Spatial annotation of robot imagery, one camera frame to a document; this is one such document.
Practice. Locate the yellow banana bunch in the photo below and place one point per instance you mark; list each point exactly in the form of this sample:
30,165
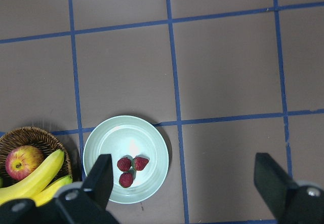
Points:
40,185

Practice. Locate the red apple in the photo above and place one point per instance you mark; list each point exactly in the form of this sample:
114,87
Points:
22,161

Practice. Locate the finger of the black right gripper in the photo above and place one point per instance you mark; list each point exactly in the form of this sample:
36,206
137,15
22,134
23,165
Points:
79,202
288,200

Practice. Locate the red strawberry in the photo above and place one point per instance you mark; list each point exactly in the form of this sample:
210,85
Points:
124,164
139,163
126,180

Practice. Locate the light green plate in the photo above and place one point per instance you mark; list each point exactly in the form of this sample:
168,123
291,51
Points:
129,136

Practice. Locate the woven wicker basket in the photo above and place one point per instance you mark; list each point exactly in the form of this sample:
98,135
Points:
34,136

